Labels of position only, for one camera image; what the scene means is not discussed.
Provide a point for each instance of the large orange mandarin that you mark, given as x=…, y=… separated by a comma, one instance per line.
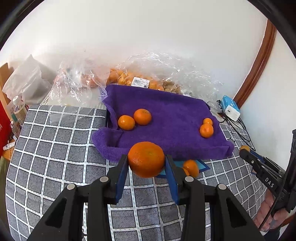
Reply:
x=146, y=159

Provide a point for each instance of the mandarin on towel left rear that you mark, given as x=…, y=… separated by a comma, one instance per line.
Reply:
x=142, y=117

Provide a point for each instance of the clear bag of oranges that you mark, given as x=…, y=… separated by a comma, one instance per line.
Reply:
x=167, y=73

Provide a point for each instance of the round orange fruit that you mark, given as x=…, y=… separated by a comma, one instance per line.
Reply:
x=186, y=172

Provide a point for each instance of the white plastic bag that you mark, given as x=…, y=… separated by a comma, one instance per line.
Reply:
x=31, y=80

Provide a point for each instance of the grey checked bedsheet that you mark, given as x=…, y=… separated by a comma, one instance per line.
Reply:
x=55, y=149

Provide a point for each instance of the mandarin on towel right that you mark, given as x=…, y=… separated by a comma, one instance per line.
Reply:
x=206, y=130

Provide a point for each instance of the small mandarin on towel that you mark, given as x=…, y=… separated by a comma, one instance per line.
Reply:
x=207, y=121

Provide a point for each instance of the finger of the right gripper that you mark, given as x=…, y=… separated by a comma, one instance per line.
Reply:
x=249, y=156

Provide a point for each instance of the brown wooden door frame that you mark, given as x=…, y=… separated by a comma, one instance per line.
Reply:
x=258, y=65

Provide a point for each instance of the purple towel covered tray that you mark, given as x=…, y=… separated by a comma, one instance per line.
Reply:
x=176, y=120

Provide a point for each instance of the oval orange fruit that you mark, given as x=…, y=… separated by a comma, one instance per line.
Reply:
x=192, y=167

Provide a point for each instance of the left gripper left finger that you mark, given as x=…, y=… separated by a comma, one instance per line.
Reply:
x=64, y=218

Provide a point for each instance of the clear plastic bag left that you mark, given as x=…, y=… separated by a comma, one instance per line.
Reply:
x=80, y=82

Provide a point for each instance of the white blue charger box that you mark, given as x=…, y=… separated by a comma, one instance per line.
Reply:
x=230, y=108

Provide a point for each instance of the plastic bottle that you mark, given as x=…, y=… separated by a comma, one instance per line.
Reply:
x=18, y=110

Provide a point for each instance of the cardboard box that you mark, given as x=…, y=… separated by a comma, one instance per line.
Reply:
x=5, y=73

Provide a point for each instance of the small orange kumquat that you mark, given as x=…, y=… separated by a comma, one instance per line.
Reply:
x=244, y=147

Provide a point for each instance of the red paper bag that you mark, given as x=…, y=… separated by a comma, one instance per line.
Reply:
x=5, y=131

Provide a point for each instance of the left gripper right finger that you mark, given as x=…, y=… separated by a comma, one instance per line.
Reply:
x=228, y=218

